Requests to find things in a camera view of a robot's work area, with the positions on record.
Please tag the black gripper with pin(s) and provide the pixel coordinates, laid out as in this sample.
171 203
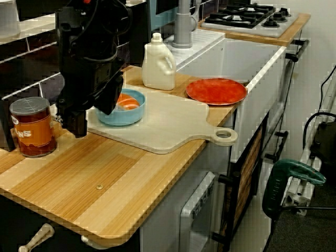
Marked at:
86 84

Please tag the salmon sushi toy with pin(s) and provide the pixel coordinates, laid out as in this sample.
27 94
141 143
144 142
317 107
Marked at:
128 102

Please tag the light blue bowl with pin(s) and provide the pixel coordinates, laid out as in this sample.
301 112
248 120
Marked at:
131 115

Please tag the orange beans can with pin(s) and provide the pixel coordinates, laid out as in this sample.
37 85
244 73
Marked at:
32 131

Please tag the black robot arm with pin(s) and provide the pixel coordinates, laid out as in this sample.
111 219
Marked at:
89 26

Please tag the white detergent bottle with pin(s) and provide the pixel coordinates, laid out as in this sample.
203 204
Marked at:
157 68

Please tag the pale wooden cutting board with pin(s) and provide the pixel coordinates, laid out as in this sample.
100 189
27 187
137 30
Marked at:
170 123

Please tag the grey toy faucet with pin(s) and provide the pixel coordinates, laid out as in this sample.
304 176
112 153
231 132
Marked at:
182 26

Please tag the plain white container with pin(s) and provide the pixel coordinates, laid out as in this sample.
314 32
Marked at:
9 18

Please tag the red round plate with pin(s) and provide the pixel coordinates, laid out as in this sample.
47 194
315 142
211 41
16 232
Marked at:
215 92

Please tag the white drawer knob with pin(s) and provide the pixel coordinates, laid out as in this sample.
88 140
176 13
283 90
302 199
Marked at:
89 241

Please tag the white dishwasher door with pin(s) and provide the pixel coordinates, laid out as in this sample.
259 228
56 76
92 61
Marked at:
197 215

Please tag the wood patterned oven door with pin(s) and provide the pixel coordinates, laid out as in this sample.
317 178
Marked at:
249 168

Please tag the white toy sink unit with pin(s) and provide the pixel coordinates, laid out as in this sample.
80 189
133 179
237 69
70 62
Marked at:
262 105

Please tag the toy gas stove top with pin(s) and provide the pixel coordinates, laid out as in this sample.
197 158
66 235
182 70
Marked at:
252 18

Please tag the green handheld tool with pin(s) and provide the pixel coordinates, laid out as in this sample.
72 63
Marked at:
275 183

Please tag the black box device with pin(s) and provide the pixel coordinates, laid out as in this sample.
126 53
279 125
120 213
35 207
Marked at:
325 147

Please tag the grey rail black brackets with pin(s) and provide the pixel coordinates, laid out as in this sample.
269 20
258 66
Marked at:
302 48

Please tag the aluminium extrusion frame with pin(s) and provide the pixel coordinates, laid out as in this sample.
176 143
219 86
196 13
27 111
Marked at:
296 194

